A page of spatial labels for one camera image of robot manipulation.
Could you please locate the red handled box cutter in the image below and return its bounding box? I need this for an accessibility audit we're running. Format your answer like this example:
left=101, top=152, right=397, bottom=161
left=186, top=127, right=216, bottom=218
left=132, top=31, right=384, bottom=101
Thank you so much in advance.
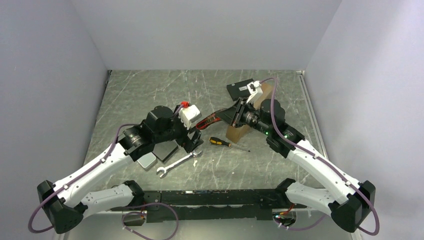
left=195, top=112, right=222, bottom=130

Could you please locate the brown cardboard express box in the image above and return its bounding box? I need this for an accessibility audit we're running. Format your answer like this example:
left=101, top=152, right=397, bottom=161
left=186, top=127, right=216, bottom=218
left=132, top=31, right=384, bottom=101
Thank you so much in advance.
left=225, top=83, right=274, bottom=144

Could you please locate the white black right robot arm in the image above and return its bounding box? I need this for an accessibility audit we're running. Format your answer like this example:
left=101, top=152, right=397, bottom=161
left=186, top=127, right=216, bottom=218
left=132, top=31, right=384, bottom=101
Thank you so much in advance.
left=214, top=98, right=380, bottom=236

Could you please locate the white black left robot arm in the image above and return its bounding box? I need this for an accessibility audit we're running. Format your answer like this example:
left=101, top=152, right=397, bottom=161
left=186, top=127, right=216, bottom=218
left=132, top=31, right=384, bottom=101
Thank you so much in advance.
left=37, top=103, right=202, bottom=234

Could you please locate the yellow black handled screwdriver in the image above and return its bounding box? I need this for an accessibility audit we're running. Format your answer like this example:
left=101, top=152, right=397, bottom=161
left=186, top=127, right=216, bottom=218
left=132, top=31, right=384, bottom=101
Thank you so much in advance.
left=209, top=136, right=250, bottom=152

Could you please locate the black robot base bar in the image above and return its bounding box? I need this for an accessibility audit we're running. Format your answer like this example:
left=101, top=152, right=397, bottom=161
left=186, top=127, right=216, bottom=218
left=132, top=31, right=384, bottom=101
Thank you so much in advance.
left=110, top=188, right=307, bottom=223

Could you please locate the black flat box with label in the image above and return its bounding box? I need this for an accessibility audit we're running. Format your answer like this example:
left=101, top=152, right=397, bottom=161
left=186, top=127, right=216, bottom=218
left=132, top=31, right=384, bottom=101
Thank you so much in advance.
left=226, top=78, right=254, bottom=101

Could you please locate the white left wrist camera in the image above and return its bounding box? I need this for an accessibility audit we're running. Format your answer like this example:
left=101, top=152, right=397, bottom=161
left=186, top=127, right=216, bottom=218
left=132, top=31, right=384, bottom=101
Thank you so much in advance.
left=178, top=101, right=202, bottom=130

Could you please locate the dark grey flat slab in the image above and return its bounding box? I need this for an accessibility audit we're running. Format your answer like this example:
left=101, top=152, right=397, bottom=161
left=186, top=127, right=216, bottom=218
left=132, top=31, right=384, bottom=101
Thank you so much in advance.
left=152, top=141, right=179, bottom=163

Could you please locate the silver open-end wrench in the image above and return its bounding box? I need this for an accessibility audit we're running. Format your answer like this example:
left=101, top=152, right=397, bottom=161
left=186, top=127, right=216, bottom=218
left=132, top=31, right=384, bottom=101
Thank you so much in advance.
left=156, top=150, right=203, bottom=179

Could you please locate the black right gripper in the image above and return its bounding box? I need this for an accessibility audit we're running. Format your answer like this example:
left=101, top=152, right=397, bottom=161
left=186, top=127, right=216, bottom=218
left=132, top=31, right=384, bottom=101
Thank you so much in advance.
left=215, top=97, right=272, bottom=136

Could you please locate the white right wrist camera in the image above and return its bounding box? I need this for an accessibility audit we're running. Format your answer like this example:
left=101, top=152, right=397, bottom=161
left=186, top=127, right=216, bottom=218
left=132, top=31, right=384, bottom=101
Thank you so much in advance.
left=245, top=81, right=263, bottom=104

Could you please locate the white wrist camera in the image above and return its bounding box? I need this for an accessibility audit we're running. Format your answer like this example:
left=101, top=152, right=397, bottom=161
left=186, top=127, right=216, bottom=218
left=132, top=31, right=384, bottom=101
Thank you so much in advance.
left=245, top=81, right=263, bottom=104
left=178, top=101, right=202, bottom=130

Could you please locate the aluminium table edge rail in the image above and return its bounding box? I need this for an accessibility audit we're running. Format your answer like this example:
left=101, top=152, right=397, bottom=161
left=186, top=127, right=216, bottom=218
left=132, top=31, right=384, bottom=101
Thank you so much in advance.
left=296, top=70, right=328, bottom=158

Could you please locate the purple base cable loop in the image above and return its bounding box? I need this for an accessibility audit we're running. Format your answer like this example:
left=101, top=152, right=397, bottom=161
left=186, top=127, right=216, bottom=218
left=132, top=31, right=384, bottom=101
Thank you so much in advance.
left=121, top=202, right=180, bottom=240

